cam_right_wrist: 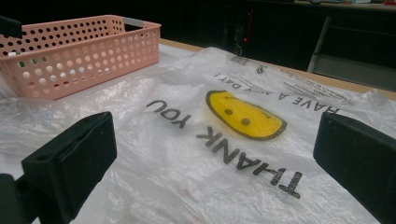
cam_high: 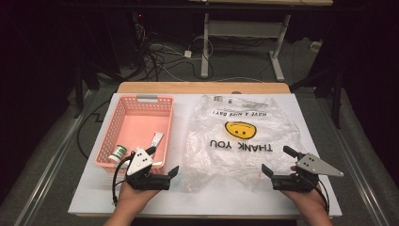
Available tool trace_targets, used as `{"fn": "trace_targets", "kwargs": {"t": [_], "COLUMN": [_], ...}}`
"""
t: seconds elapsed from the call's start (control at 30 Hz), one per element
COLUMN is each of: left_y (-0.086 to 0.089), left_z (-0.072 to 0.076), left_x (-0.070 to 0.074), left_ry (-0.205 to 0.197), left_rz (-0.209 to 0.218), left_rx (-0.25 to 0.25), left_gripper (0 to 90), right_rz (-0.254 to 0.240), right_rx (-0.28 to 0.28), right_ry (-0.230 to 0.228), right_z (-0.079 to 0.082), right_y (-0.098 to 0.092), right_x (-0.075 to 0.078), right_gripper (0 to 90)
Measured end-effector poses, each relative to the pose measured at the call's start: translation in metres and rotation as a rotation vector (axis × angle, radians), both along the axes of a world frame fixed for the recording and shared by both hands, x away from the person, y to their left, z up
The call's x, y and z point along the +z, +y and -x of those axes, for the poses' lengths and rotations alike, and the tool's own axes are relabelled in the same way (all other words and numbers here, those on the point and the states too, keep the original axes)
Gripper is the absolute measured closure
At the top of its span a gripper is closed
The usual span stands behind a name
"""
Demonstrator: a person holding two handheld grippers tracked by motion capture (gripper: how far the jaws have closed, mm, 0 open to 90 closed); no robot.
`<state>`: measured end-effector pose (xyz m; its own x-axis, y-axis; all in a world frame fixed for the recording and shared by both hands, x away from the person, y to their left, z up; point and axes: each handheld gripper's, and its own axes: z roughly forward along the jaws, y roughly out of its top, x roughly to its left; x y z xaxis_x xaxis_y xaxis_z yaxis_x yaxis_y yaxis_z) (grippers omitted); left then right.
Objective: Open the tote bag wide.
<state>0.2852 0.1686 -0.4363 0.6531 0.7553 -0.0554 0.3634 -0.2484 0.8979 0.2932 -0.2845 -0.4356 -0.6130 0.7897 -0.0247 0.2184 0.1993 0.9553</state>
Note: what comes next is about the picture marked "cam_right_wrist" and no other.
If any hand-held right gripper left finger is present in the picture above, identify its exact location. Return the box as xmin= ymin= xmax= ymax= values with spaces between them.
xmin=21 ymin=111 xmax=118 ymax=224

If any clear printed plastic bag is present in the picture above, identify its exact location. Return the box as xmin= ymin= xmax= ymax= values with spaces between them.
xmin=0 ymin=46 xmax=396 ymax=224

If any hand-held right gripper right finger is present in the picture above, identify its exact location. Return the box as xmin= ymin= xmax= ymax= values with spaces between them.
xmin=312 ymin=111 xmax=396 ymax=224

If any white metal desk frame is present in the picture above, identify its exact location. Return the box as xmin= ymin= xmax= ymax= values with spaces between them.
xmin=306 ymin=15 xmax=396 ymax=93

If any pink perforated plastic basket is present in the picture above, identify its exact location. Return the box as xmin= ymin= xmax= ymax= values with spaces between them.
xmin=0 ymin=14 xmax=163 ymax=101

